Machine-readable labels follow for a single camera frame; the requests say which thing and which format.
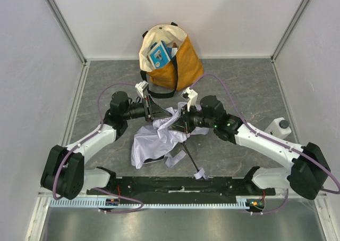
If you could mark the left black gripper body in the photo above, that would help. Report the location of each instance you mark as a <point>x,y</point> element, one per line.
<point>149,109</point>

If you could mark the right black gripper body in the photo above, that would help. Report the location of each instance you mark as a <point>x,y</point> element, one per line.
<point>186,120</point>

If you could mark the lavender folding umbrella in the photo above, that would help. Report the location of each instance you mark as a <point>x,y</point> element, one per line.
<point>156,140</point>

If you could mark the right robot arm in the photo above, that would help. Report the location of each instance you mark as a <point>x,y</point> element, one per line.
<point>304,169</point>

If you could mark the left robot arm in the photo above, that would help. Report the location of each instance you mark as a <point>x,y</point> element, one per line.
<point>64,173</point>

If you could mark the yellow canvas tote bag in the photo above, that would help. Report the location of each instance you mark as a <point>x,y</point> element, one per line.
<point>181,71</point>

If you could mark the blue boxed item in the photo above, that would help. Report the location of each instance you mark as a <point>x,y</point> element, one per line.
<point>159,54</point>

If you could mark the white card in bag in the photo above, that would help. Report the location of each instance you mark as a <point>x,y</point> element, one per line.
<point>173,51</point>

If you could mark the white bottle grey cap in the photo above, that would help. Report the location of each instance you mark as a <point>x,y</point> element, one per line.
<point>279,128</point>

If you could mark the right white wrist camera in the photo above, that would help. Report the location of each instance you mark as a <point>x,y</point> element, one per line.
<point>190,96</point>

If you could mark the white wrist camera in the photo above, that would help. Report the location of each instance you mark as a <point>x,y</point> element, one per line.
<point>190,96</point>
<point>142,88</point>

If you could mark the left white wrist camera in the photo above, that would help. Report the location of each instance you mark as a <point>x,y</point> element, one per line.
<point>142,88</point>

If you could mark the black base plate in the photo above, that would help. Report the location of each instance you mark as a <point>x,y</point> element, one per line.
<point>185,190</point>

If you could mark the light blue cable duct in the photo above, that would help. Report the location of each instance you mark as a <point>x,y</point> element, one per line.
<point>108,203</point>

